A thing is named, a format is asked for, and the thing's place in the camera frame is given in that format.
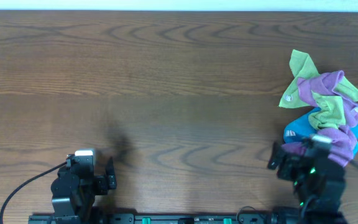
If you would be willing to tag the light green cloth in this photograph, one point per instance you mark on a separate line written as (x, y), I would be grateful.
(337, 99)

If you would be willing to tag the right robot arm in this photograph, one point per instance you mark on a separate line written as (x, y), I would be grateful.
(318, 183)

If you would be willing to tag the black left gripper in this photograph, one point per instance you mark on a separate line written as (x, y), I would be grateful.
(105, 180)

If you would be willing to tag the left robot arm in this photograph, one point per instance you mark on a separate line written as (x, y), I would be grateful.
(76, 187)

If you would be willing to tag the olive green cloth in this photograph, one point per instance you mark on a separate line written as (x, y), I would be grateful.
(301, 66)

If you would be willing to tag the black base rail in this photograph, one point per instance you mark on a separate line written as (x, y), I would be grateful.
(185, 218)

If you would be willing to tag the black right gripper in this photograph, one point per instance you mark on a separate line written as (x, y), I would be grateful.
(286, 165)

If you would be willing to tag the purple cloth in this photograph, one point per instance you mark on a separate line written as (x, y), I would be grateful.
(305, 95)

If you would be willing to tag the blue cloth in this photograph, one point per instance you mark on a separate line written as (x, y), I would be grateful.
(344, 139)

